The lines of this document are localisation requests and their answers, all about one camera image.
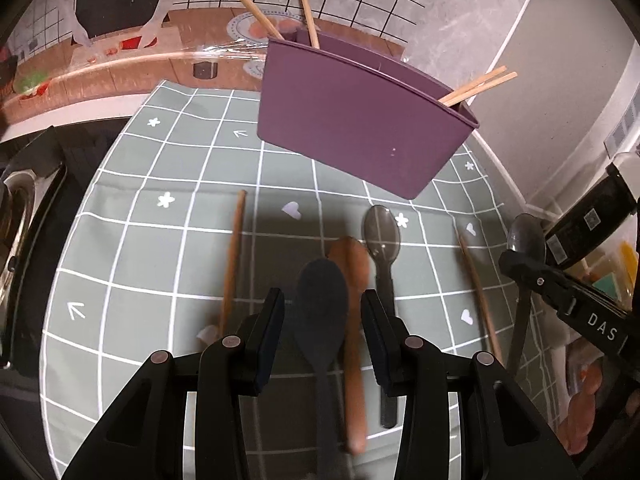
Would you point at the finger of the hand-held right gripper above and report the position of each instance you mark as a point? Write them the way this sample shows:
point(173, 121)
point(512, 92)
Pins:
point(525, 266)

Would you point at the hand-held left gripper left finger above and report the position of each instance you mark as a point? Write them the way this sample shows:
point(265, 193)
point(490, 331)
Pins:
point(270, 345)

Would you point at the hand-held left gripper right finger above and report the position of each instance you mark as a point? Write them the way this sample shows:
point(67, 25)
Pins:
point(376, 345)

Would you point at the grey translucent spoon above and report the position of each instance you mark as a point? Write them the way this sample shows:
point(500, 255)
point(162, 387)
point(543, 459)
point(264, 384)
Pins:
point(525, 235)
point(382, 232)

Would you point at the blue plastic spoon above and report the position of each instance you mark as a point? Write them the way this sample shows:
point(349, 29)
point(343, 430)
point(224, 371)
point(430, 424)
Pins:
point(322, 300)

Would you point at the brown wooden spoon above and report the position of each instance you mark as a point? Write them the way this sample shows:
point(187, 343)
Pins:
point(352, 270)

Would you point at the purple utensil holder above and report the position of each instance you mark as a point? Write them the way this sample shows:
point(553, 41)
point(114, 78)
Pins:
point(350, 120)

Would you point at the person's right hand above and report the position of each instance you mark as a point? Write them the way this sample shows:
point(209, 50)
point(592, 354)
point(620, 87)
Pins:
point(585, 400)

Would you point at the dark soy sauce bottle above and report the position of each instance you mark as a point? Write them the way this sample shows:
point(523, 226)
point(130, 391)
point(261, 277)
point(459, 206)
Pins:
point(590, 220)

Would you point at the green checkered tablecloth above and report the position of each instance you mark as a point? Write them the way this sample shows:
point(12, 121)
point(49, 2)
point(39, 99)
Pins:
point(150, 260)

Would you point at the white vent grille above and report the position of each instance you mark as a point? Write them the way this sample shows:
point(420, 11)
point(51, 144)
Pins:
point(622, 130)

